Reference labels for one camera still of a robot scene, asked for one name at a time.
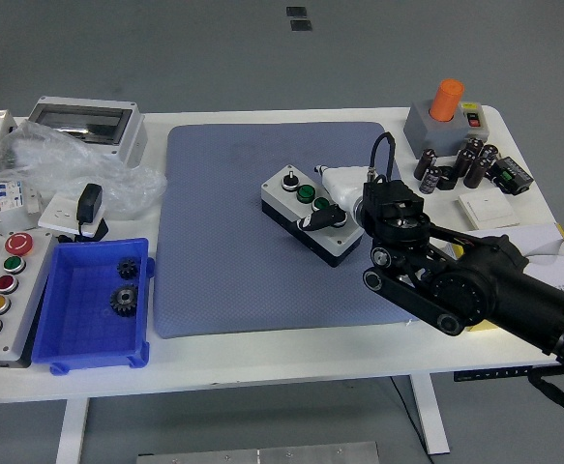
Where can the white wall switch plate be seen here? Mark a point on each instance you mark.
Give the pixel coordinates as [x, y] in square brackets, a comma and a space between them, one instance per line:
[487, 208]

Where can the black power adapter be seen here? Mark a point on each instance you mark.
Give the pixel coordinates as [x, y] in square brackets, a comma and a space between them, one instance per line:
[89, 200]

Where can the large black gear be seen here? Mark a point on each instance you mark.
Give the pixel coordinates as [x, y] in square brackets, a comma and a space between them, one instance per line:
[124, 300]

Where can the clear plastic bag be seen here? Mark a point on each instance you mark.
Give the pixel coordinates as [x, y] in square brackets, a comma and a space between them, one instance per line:
[68, 159]

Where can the small black gear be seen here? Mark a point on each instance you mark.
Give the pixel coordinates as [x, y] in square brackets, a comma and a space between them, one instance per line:
[128, 269]

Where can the yellow and white cardboard box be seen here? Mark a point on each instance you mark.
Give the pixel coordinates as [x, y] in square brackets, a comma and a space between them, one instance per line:
[547, 239]

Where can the white circuit breaker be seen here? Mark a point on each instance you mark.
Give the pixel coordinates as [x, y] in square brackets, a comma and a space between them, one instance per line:
[6, 193]

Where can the white switch with red button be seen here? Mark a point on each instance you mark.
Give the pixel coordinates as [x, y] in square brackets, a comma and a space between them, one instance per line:
[474, 118]

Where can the dark capacitor with grey print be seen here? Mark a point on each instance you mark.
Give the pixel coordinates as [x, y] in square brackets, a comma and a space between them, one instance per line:
[430, 181]

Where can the white wall socket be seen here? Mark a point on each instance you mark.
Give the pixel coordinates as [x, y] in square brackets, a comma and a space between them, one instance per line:
[54, 212]

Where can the black module with green terminals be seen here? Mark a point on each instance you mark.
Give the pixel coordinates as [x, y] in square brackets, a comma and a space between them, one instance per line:
[511, 174]

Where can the grey five-button control box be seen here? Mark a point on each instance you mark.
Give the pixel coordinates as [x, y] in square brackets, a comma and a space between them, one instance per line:
[25, 299]

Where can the dark cylindrical capacitor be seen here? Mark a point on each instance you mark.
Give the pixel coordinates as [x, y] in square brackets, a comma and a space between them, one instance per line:
[426, 164]
[476, 173]
[489, 153]
[463, 162]
[475, 146]

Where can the grey block base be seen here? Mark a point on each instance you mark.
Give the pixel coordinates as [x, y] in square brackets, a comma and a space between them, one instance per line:
[436, 137]

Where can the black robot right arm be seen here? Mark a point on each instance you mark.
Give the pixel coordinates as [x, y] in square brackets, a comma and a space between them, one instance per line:
[480, 285]

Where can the dark floor plate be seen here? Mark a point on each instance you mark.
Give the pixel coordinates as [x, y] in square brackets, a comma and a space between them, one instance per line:
[301, 25]
[296, 11]

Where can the black table control panel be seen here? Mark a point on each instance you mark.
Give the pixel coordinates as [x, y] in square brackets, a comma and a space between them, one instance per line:
[492, 374]

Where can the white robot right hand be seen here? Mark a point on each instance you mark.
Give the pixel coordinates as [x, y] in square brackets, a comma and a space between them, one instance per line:
[342, 183]

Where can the blue plastic bin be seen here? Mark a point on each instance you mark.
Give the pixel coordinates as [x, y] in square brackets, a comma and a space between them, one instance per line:
[78, 333]

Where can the grey four-button control box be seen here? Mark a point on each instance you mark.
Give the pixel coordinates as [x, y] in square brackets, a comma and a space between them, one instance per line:
[330, 241]

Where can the grey-blue padded mat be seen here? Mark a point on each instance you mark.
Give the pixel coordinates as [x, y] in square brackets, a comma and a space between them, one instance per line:
[214, 241]

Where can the orange cylinder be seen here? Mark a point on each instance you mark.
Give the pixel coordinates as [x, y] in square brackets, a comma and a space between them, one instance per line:
[446, 99]

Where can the white table leg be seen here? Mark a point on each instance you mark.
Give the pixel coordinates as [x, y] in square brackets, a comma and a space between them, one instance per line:
[72, 430]
[431, 415]

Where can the grey enclosure with clear window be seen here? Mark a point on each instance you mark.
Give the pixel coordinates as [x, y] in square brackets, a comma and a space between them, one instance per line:
[131, 137]

